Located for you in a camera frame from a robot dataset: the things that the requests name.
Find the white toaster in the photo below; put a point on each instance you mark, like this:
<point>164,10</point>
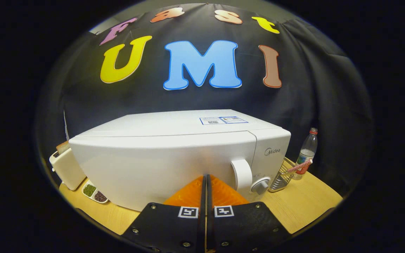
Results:
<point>67,170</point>

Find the black backdrop cloth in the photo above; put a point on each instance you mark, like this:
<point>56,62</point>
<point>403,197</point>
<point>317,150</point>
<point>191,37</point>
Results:
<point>311,88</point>

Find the pink striped stick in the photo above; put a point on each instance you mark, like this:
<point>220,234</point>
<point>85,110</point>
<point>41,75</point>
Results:
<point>299,166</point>

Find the white divided dish with beans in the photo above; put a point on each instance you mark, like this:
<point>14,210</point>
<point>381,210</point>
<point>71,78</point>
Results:
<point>95,192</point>

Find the plastic bottle with red label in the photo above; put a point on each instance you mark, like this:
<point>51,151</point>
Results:
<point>308,151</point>

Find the brown toast slice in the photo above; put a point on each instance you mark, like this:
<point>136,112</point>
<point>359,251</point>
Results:
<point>62,147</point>

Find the white microwave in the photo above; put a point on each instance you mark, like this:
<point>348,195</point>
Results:
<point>153,161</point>

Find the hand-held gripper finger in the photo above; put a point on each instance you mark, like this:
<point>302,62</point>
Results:
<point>201,228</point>
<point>210,228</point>

